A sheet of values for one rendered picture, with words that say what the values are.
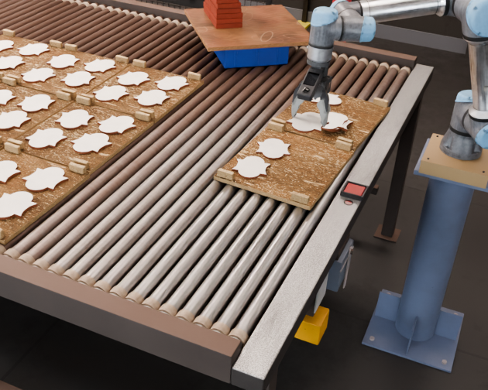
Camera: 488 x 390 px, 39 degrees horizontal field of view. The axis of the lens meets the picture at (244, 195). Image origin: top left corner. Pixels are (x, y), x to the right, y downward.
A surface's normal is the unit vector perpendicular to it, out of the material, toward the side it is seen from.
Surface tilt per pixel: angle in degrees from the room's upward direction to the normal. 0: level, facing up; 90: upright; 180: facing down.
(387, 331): 0
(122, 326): 90
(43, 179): 0
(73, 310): 90
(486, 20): 82
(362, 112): 0
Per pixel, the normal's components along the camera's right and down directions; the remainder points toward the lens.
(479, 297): 0.04, -0.83
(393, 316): -0.40, 0.50
